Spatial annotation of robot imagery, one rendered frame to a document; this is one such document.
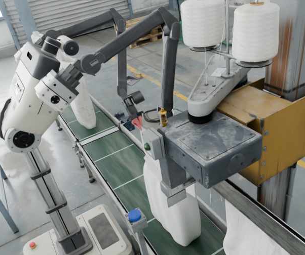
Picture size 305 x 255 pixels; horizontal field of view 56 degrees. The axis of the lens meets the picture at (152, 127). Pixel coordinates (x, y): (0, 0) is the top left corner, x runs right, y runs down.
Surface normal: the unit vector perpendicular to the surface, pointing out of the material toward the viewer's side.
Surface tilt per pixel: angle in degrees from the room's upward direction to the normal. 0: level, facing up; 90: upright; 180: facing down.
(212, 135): 0
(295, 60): 90
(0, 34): 90
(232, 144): 0
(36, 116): 115
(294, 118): 90
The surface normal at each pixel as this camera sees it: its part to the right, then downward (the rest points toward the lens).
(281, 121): 0.50, 0.40
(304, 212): -0.14, -0.83
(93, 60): 0.33, 0.24
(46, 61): 0.66, -0.12
